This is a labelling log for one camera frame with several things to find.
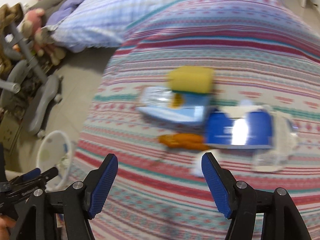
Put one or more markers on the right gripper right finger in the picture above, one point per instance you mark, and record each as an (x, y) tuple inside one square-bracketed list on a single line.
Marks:
[(240, 203)]

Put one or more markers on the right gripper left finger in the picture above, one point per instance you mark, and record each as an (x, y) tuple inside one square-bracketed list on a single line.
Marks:
[(78, 204)]

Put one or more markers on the white tissue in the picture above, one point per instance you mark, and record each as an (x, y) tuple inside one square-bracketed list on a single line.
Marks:
[(196, 169)]

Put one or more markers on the blue biscuit box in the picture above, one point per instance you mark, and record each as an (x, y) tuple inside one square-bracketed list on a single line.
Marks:
[(239, 127)]

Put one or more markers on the orange peel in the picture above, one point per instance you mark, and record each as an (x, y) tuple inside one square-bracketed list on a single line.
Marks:
[(185, 141)]

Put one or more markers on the light blue milk carton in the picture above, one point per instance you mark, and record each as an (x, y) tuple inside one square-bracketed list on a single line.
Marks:
[(173, 106)]

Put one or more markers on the yellow green sponge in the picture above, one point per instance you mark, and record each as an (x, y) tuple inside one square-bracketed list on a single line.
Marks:
[(192, 79)]

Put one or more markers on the white patterned trash bin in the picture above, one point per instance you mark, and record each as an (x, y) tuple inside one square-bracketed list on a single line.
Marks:
[(56, 150)]

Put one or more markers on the person left hand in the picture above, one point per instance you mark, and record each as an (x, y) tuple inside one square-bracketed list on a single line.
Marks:
[(6, 224)]

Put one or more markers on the cardboard box on floor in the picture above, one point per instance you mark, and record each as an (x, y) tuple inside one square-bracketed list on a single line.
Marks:
[(10, 128)]

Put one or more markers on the grey rolling desk chair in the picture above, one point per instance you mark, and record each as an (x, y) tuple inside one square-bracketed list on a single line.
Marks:
[(28, 90)]

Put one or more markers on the pink plush toy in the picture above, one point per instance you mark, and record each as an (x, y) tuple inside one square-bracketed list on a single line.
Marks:
[(43, 44)]

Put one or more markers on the blue checked quilt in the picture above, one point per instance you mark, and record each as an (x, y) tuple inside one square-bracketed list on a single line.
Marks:
[(80, 24)]

